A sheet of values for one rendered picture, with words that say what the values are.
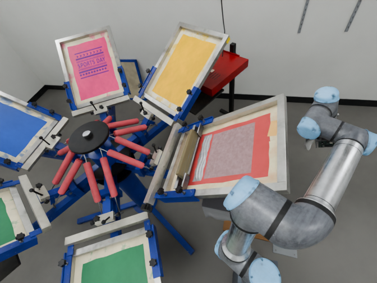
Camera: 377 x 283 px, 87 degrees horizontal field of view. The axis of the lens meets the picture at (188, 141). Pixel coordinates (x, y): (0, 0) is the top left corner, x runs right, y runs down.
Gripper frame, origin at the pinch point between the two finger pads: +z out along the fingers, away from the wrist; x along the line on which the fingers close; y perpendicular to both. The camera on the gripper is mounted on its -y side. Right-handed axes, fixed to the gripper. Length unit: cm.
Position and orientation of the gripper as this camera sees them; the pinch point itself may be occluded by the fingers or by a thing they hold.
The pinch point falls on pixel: (322, 146)
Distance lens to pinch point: 114.7
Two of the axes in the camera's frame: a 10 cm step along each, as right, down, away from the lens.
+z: 4.2, 6.1, 6.7
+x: 8.7, -0.7, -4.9
